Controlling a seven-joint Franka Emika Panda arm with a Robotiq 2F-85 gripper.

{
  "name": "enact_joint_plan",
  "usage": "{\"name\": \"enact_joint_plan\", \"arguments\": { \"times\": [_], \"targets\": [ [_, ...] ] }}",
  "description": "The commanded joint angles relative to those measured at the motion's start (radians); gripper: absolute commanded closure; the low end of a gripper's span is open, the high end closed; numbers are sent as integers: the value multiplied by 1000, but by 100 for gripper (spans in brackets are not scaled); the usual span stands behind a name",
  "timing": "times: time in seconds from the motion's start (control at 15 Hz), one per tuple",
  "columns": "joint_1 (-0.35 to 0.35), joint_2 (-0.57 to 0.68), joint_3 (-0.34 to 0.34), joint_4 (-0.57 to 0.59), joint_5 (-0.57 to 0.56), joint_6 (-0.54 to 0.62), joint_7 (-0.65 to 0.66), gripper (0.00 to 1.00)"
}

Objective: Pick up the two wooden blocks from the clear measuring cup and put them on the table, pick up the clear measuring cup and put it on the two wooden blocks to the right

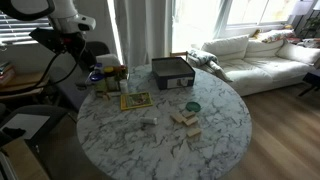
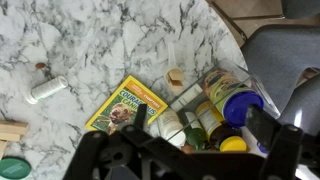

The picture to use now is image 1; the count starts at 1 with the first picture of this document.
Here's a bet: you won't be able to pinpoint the jar with yellow lid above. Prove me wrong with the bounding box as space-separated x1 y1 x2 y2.
103 66 118 92

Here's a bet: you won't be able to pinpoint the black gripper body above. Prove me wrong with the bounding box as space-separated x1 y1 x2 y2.
61 32 92 66

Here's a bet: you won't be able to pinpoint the white sofa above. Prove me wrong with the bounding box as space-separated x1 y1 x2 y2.
188 29 320 98

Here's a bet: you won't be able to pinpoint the black coffee table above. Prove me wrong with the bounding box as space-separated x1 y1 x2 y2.
298 71 320 98

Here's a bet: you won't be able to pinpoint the clear plastic storage bin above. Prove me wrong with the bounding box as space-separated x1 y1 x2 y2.
84 64 130 95

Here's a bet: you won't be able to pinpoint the small white tube bottle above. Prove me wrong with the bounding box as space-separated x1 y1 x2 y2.
139 116 159 127

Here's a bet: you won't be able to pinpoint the white notepad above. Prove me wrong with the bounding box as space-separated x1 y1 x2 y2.
1 113 51 141

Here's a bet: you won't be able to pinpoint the wooden desk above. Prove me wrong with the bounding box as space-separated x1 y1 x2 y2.
0 71 52 102

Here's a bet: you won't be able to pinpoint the white window blinds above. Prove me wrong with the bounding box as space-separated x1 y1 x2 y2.
0 9 56 46

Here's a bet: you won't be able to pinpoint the dark blue open box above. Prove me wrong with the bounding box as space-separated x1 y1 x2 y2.
151 56 197 91

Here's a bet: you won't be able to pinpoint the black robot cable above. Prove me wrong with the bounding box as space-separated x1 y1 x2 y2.
0 51 81 98

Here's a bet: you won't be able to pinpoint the white-capped small bottle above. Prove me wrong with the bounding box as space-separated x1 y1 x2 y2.
119 79 130 95

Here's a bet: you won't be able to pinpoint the wooden chair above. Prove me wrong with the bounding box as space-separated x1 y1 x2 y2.
169 51 190 61

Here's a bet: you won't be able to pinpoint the white curtain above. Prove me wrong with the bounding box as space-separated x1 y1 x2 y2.
107 0 175 68

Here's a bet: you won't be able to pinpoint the jar with blue lid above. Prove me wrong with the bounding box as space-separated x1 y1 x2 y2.
88 71 105 84

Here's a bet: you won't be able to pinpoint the stack of books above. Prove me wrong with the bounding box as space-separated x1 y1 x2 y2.
0 61 17 87

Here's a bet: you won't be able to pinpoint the green round lid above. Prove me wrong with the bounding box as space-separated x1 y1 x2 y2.
185 101 202 113

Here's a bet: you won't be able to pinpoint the grey office chair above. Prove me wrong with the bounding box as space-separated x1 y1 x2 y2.
0 104 70 149

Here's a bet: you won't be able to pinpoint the white bottle with blue cap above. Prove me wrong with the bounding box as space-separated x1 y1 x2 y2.
93 62 103 74

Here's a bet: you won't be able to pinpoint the green house plant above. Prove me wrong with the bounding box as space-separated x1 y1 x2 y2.
299 15 320 38

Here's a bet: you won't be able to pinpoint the grey white throw blanket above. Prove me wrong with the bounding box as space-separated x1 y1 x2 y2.
187 49 220 68

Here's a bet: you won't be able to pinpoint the dark padded chair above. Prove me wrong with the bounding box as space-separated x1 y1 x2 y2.
49 40 112 112

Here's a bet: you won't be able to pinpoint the red-capped sauce bottle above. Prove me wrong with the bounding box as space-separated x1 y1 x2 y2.
120 64 129 81

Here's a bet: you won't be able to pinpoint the patterned cushion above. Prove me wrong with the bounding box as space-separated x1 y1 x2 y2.
255 28 297 44

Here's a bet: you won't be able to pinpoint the white lamp shade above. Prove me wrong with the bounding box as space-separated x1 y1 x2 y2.
289 0 315 17

